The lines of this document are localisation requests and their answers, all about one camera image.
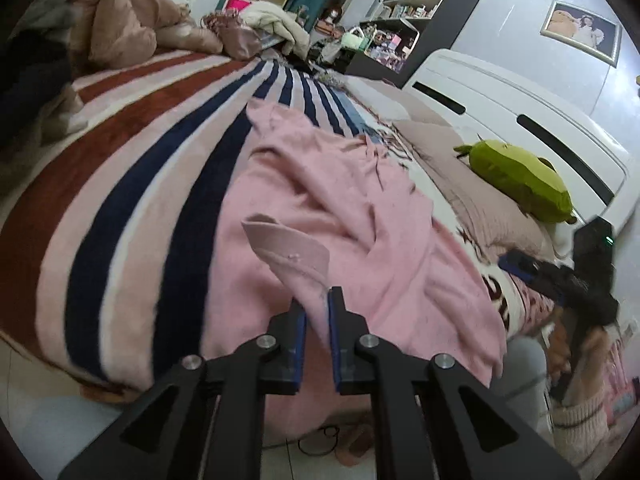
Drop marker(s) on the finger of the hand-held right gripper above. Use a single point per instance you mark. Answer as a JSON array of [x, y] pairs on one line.
[[520, 269]]

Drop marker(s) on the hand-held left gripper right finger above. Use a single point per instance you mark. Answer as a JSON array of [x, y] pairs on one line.
[[334, 345]]

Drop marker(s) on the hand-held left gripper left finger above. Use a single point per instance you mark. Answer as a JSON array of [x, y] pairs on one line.
[[299, 345]]

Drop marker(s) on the pink knitted garment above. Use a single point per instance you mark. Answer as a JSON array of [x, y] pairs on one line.
[[350, 210]]

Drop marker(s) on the person's right hand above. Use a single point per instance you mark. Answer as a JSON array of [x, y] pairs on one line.
[[592, 360]]

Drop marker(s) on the green plush toy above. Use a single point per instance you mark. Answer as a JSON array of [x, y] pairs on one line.
[[520, 180]]

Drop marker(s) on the beige pillow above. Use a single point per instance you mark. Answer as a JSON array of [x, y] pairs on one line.
[[465, 195]]

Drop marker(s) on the white bed headboard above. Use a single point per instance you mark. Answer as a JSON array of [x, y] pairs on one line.
[[525, 95]]

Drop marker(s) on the printed bed sheet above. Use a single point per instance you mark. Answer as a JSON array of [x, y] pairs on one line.
[[380, 125]]

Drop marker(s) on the striped fleece blanket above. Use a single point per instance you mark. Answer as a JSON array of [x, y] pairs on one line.
[[125, 185]]

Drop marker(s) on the black shelf unit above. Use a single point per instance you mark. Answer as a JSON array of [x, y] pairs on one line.
[[445, 10]]

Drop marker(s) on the mint green bag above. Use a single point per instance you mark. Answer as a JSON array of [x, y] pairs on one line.
[[352, 40]]

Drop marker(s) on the mauve handbag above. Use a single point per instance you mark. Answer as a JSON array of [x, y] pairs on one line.
[[240, 35]]

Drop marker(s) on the cream garment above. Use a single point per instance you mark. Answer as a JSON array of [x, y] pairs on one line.
[[280, 22]]

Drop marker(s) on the brown fleece blanket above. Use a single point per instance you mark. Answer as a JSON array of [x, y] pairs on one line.
[[125, 15]]

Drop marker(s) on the dark clothing pile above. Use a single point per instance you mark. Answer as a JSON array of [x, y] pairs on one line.
[[30, 75]]

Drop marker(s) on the framed wall picture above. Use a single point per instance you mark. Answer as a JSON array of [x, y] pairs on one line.
[[580, 30]]

